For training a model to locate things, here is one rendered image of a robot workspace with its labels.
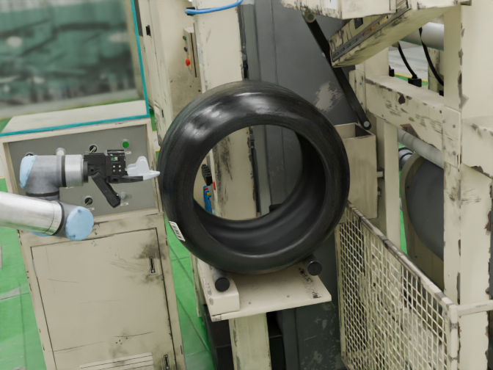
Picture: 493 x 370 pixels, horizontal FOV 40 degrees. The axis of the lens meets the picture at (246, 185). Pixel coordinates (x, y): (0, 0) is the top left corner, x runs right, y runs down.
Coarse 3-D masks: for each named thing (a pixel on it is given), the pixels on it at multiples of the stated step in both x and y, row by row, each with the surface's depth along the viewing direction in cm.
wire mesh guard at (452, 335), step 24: (360, 216) 210; (336, 240) 241; (360, 240) 215; (384, 240) 191; (336, 264) 246; (360, 264) 219; (408, 264) 175; (360, 288) 222; (432, 288) 162; (408, 312) 182; (432, 312) 166; (456, 312) 153; (384, 336) 205; (408, 336) 184; (432, 336) 168; (456, 336) 155; (360, 360) 235; (408, 360) 187; (432, 360) 170; (456, 360) 157
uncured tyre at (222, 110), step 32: (224, 96) 185; (256, 96) 184; (288, 96) 186; (192, 128) 183; (224, 128) 182; (288, 128) 184; (320, 128) 187; (160, 160) 196; (192, 160) 183; (320, 160) 216; (160, 192) 191; (192, 192) 185; (320, 192) 217; (192, 224) 188; (224, 224) 219; (256, 224) 221; (288, 224) 221; (320, 224) 195; (224, 256) 193; (256, 256) 194; (288, 256) 197
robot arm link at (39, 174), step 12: (36, 156) 185; (48, 156) 186; (60, 156) 186; (24, 168) 182; (36, 168) 183; (48, 168) 184; (60, 168) 184; (24, 180) 183; (36, 180) 183; (48, 180) 184; (60, 180) 185; (36, 192) 184; (48, 192) 185
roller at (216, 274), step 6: (210, 270) 205; (216, 270) 201; (222, 270) 201; (216, 276) 197; (222, 276) 196; (216, 282) 196; (222, 282) 196; (228, 282) 196; (216, 288) 196; (222, 288) 196; (228, 288) 197
